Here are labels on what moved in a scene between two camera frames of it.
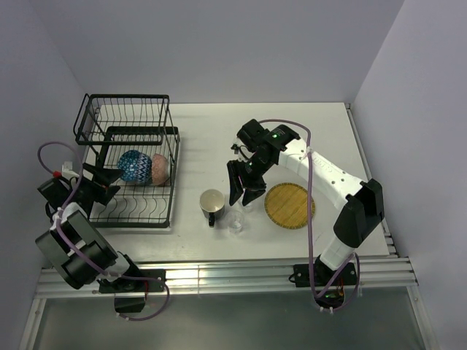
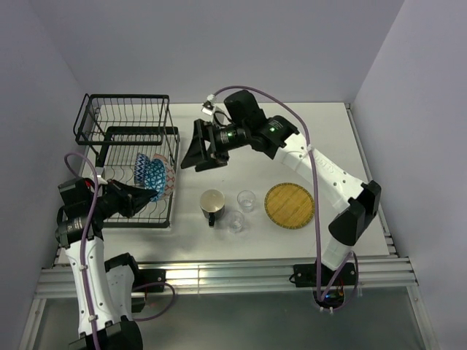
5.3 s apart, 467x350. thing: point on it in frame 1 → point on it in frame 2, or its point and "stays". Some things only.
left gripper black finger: [109, 192] → [137, 206]
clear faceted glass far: [247, 208] stays
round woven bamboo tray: [286, 205] stays
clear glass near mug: [235, 222] stays
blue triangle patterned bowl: [128, 165] → [155, 179]
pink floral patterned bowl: [160, 169] → [170, 174]
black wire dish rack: [131, 135] stays
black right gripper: [234, 168] → [197, 151]
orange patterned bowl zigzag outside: [144, 169] stays
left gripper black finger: [102, 176] → [136, 193]
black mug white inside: [212, 203] stays
